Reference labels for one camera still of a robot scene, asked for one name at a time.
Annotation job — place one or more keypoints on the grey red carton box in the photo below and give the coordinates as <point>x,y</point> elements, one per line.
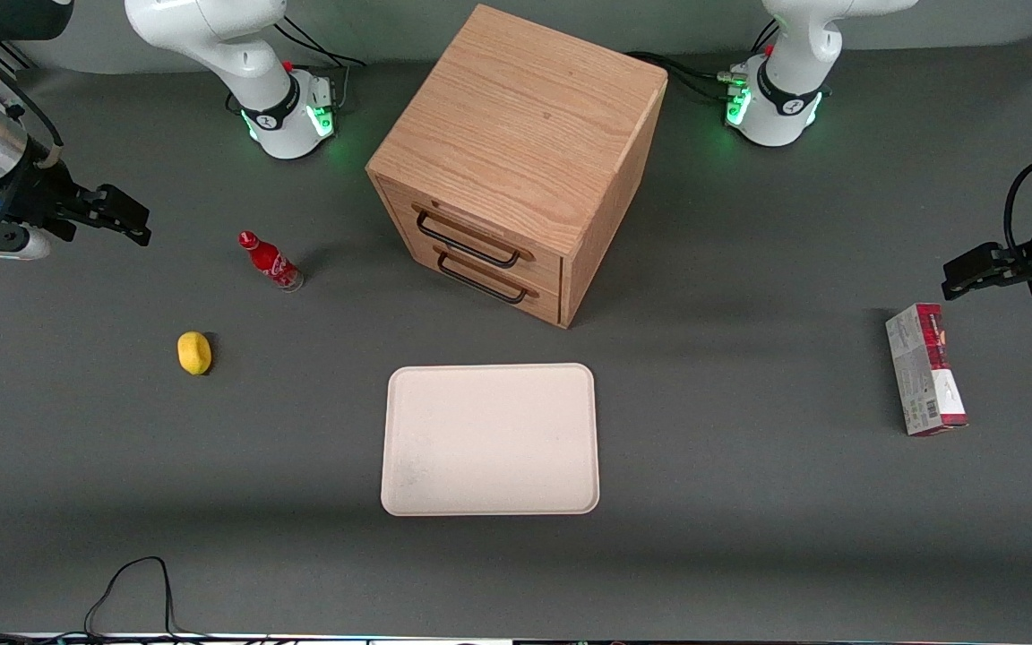
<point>924,372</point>

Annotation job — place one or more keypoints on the beige rectangular tray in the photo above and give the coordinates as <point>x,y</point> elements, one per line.
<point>490,439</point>

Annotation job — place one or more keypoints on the red coke bottle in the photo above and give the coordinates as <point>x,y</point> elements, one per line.
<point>270,262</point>

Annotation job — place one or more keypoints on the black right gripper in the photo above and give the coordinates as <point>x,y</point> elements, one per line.
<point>35,191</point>

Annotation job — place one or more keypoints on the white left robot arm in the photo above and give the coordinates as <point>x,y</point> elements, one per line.
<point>785,90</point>

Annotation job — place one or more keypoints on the wooden drawer front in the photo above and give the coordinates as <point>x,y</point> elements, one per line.
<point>538,303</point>
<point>534,269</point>

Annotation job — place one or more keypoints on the yellow lemon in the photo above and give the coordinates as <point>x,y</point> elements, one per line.
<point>194,352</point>

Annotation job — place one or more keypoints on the wooden drawer cabinet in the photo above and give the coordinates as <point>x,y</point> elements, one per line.
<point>525,125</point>

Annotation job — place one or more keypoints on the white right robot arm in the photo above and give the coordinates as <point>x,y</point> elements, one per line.
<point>211,36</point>

